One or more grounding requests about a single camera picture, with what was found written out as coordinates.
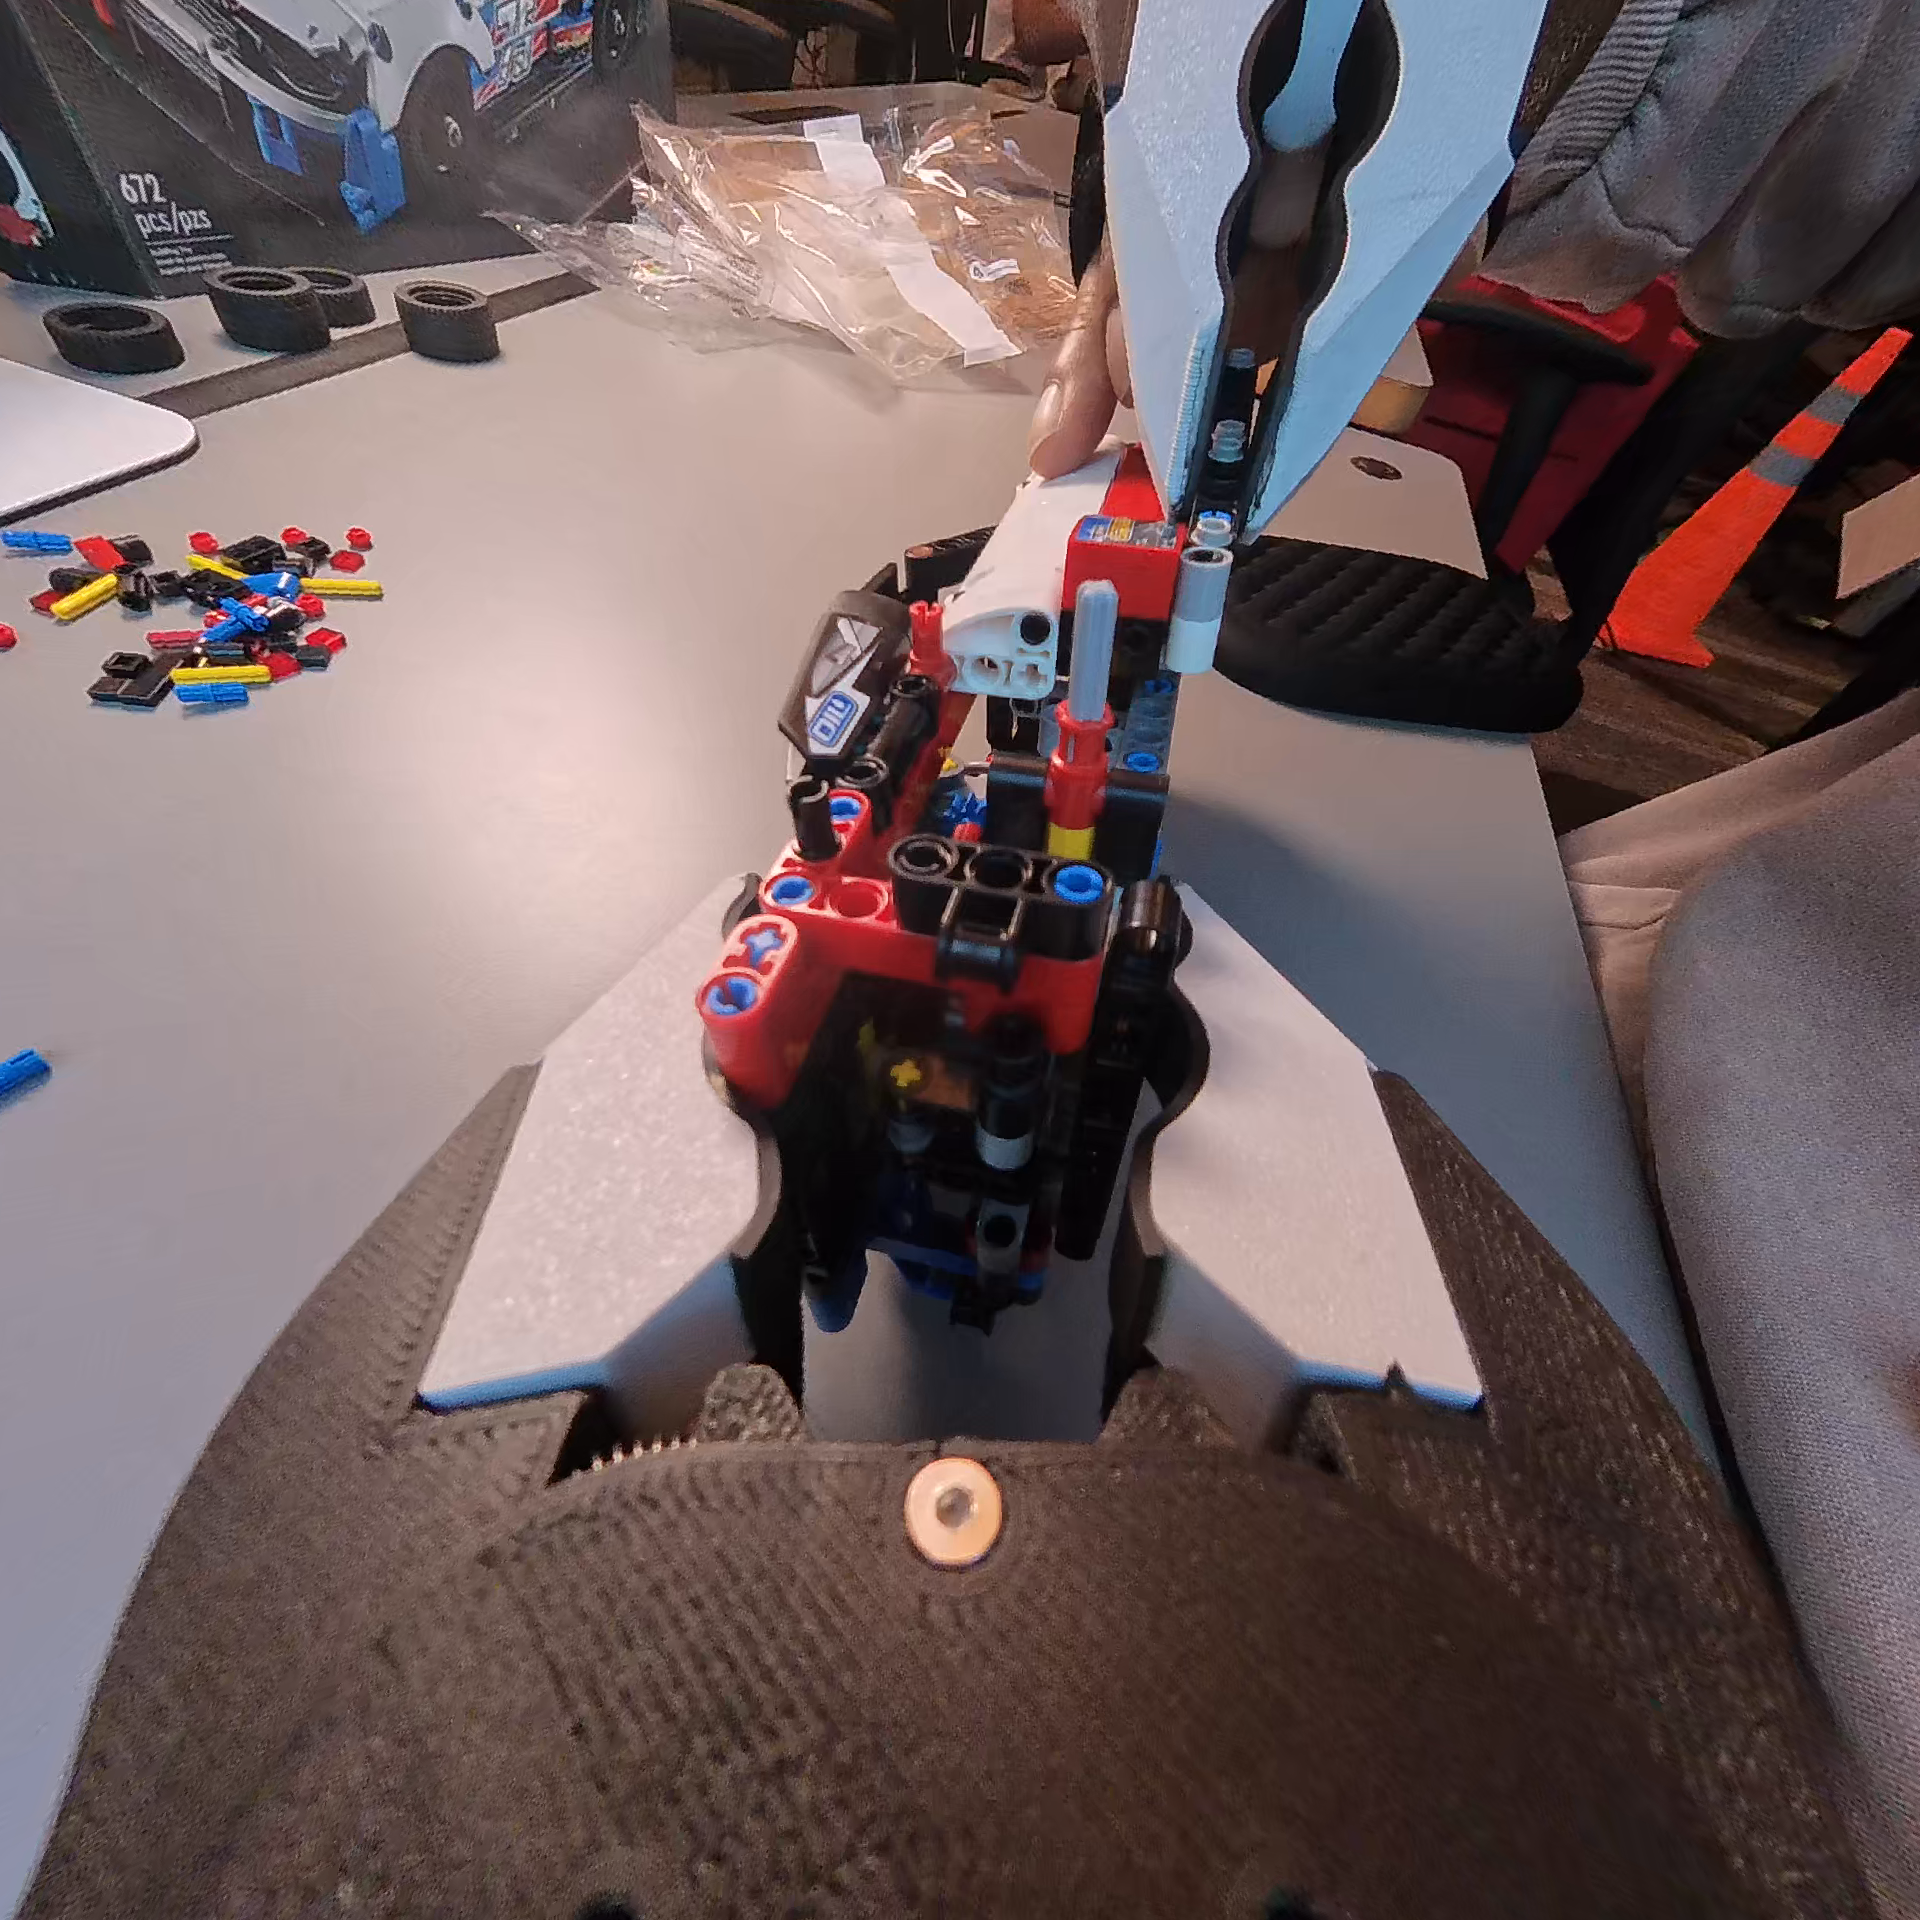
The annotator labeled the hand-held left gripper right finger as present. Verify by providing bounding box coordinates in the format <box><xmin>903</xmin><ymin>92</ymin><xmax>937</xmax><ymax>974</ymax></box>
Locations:
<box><xmin>1124</xmin><ymin>881</ymin><xmax>1489</xmax><ymax>1450</ymax></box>

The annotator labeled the white book stand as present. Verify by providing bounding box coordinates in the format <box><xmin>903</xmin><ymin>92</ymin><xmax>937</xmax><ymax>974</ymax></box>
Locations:
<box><xmin>0</xmin><ymin>355</ymin><xmax>200</xmax><ymax>522</ymax></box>

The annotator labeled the long black lego beam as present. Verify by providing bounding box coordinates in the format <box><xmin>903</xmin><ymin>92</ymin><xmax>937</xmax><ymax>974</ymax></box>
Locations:
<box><xmin>1184</xmin><ymin>344</ymin><xmax>1255</xmax><ymax>549</ymax></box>

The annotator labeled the black textured wrist rest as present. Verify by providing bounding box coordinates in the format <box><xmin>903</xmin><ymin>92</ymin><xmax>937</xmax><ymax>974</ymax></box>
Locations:
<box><xmin>1215</xmin><ymin>532</ymin><xmax>1585</xmax><ymax>737</ymax></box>

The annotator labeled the person's right hand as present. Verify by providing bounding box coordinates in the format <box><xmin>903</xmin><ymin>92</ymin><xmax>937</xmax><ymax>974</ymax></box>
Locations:
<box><xmin>1026</xmin><ymin>142</ymin><xmax>1322</xmax><ymax>480</ymax></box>

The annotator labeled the crumpled clear plastic bag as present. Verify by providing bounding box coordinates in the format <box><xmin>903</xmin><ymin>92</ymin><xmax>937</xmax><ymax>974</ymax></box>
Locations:
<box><xmin>486</xmin><ymin>102</ymin><xmax>1120</xmax><ymax>395</ymax></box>

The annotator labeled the lego race car model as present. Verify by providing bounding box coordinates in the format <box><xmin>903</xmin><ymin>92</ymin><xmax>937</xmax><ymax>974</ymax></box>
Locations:
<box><xmin>696</xmin><ymin>441</ymin><xmax>1255</xmax><ymax>1337</ymax></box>

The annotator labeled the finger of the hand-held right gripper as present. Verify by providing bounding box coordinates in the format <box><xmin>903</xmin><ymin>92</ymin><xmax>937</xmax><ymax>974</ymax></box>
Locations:
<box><xmin>1103</xmin><ymin>0</ymin><xmax>1281</xmax><ymax>522</ymax></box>
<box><xmin>1238</xmin><ymin>0</ymin><xmax>1555</xmax><ymax>541</ymax></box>

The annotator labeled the lego set box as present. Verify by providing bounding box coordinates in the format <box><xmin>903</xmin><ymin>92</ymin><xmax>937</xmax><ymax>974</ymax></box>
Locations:
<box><xmin>0</xmin><ymin>0</ymin><xmax>678</xmax><ymax>298</ymax></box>

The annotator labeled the pile of small colourful pieces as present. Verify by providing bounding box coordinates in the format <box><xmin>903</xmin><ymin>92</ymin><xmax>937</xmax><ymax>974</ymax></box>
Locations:
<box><xmin>0</xmin><ymin>523</ymin><xmax>384</xmax><ymax>710</ymax></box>

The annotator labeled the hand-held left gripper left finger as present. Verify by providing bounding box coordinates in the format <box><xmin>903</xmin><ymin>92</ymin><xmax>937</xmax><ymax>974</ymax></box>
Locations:
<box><xmin>421</xmin><ymin>883</ymin><xmax>801</xmax><ymax>1416</ymax></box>

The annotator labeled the red office chair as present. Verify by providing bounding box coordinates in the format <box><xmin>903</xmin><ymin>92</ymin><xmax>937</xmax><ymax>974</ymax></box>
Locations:
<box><xmin>1416</xmin><ymin>270</ymin><xmax>1705</xmax><ymax>572</ymax></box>

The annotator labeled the orange traffic cone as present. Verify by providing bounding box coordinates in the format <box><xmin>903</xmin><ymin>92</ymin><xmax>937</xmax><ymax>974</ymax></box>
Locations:
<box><xmin>1597</xmin><ymin>325</ymin><xmax>1915</xmax><ymax>670</ymax></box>

